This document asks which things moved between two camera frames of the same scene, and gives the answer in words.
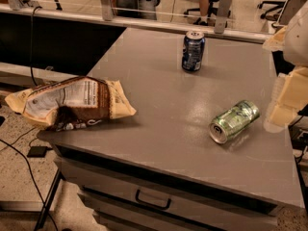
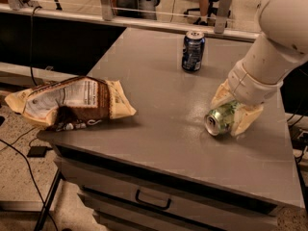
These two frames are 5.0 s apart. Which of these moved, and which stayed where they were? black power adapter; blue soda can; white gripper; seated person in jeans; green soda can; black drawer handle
Moved: green soda can; white gripper
Stayed: blue soda can; black drawer handle; seated person in jeans; black power adapter
